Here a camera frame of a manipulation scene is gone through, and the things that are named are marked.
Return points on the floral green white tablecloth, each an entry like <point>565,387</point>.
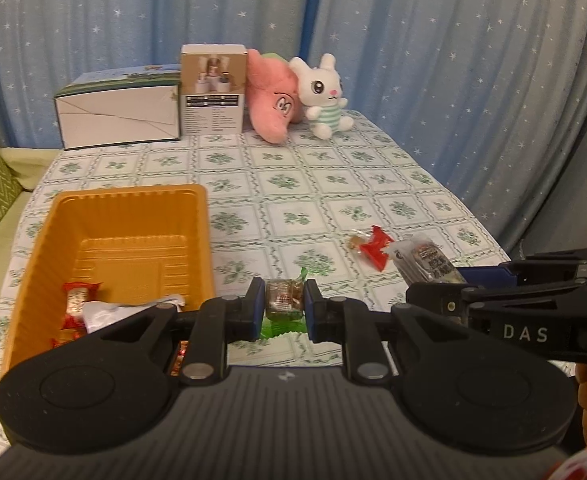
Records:
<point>276,210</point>

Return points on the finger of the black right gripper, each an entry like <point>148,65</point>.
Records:
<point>524,272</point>
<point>464,301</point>

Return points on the orange plastic tray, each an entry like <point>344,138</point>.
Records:
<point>136,244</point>

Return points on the brown product carton box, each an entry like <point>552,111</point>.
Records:
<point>212,88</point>

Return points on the red snack packet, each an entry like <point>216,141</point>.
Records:
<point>374,249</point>

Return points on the pink starfish plush toy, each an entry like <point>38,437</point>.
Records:
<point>272,96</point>

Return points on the green brown candy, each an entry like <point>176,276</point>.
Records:
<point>284,308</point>

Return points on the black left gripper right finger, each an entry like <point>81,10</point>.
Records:
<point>360,332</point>

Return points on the white snack wrapper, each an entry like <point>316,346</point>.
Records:
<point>98,314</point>

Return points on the red cartoon face candy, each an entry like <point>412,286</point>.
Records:
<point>77,295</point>

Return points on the blue star curtain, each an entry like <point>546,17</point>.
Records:
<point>490,95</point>

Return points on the white bunny plush toy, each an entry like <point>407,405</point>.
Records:
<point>320,93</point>

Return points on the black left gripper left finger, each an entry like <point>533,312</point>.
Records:
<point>217,323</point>

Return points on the white green flat box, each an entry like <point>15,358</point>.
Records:
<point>120,106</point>

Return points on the brown clear wrapped candy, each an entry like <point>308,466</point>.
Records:
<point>355,242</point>

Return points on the red brown candy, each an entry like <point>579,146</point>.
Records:
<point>178,359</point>

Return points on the clear dark snack pack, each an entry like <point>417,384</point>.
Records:
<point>420,260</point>

